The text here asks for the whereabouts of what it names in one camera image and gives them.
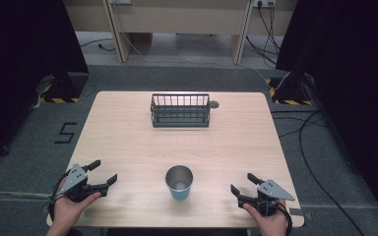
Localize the beige wooden desk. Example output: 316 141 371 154
62 0 298 65

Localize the black stand base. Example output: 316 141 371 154
35 72 90 104
266 72 313 106

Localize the black curtain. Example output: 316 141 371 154
275 0 378 227
0 0 90 168

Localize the black floor cable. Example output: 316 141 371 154
79 37 116 53
271 109 366 236

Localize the black cable bundle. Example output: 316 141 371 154
245 3 282 68

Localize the blue metal cup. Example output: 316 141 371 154
164 164 194 202

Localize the person's left hand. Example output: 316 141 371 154
52 176 102 236

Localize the person's right hand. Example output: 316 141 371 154
242 198 288 236

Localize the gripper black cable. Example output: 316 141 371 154
47 170 71 221
257 200 293 236

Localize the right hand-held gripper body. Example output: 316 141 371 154
237 178 296 217

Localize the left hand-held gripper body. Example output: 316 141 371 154
57 162 109 204

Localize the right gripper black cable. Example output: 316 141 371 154
257 200 293 236

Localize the white wall socket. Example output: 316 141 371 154
252 0 277 8

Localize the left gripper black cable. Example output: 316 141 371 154
47 170 71 221

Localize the black wire basket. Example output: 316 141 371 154
150 93 212 129

